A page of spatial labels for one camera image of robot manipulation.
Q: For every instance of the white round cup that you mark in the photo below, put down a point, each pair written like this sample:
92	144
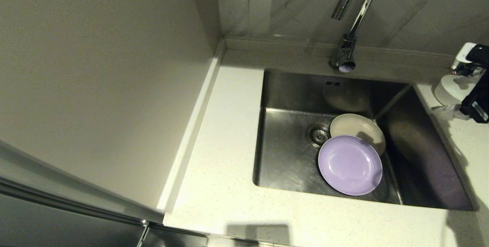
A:
449	88

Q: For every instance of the round metal drain strainer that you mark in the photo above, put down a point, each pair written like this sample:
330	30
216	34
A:
317	134

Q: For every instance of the grey cabinet door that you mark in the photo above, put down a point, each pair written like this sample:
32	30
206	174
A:
57	220

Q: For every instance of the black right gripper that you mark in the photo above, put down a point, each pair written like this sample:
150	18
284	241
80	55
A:
479	103

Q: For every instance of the beige round plate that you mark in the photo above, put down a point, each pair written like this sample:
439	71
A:
355	124

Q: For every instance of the stainless steel sink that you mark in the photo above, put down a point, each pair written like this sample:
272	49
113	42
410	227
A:
290	163

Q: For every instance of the chrome gooseneck faucet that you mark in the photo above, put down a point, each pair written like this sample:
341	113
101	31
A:
345	54

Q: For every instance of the beige cabinet side panel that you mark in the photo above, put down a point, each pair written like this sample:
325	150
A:
95	78

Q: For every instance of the purple round plate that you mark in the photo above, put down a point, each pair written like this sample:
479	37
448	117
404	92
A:
349	164

